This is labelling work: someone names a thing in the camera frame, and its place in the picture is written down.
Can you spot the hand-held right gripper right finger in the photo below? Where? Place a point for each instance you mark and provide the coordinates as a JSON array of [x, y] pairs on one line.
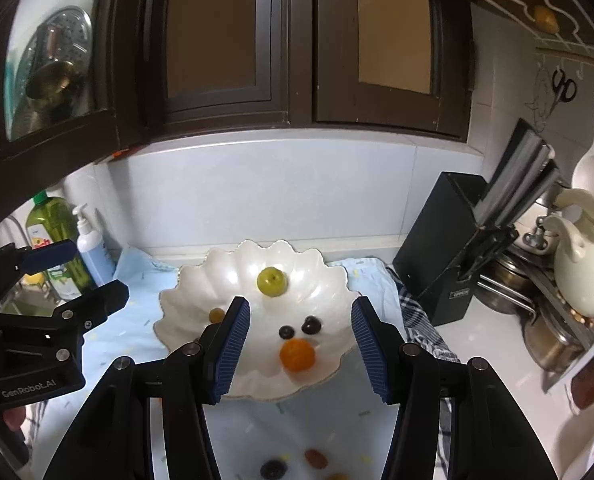
[[372, 355]]

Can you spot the blue pump bottle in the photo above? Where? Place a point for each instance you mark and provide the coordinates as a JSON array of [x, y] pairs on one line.
[[94, 255]]

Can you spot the red grape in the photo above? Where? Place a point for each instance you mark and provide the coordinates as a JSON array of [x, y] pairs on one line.
[[315, 459]]

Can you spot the black scissors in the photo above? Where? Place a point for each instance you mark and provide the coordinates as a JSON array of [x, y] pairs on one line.
[[563, 87]]

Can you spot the small dark round grape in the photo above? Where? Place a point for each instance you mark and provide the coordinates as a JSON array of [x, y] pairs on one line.
[[287, 332]]

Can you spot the white scalloped bowl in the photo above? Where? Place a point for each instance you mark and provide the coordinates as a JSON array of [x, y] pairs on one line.
[[272, 365]]

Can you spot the round green fruit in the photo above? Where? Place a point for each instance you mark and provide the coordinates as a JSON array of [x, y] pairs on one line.
[[272, 281]]

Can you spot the person's left hand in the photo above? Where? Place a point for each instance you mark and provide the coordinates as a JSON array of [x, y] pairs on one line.
[[15, 417]]

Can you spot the olive brown grape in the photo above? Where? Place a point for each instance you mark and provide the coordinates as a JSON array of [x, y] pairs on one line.
[[216, 316]]

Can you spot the cream ceramic teapot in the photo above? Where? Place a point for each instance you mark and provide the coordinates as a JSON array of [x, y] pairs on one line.
[[584, 270]]

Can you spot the black knife block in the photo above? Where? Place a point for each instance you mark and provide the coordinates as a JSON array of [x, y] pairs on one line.
[[442, 250]]

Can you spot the green dish soap bottle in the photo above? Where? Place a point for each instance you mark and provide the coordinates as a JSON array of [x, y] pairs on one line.
[[52, 225]]

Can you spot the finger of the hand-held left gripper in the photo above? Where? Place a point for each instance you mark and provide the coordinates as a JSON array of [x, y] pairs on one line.
[[102, 302], [49, 255]]

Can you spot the dark brown window frame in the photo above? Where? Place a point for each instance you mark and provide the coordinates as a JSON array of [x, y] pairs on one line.
[[297, 60]]

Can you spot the small orange tangerine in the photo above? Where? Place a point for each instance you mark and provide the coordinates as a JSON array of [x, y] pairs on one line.
[[298, 355]]

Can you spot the stainless steel pot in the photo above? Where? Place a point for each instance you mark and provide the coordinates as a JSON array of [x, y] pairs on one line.
[[552, 345], [507, 280]]

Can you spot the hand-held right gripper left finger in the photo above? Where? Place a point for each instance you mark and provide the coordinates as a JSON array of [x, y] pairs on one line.
[[232, 350]]

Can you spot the checkered dish cloth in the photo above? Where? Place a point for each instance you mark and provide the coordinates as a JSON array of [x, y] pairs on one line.
[[427, 330]]

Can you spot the dark brown open window sash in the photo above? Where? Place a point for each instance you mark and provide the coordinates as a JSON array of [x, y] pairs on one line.
[[102, 160]]

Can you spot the white enamel pot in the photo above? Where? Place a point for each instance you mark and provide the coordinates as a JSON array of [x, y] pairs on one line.
[[537, 237]]

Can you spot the light blue patterned cloth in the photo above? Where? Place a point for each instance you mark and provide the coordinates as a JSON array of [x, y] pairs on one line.
[[137, 320]]

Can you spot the small brown round object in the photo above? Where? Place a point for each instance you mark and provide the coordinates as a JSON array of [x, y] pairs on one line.
[[545, 17]]

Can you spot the white ladle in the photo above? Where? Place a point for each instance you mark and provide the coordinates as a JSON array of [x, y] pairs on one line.
[[588, 167]]

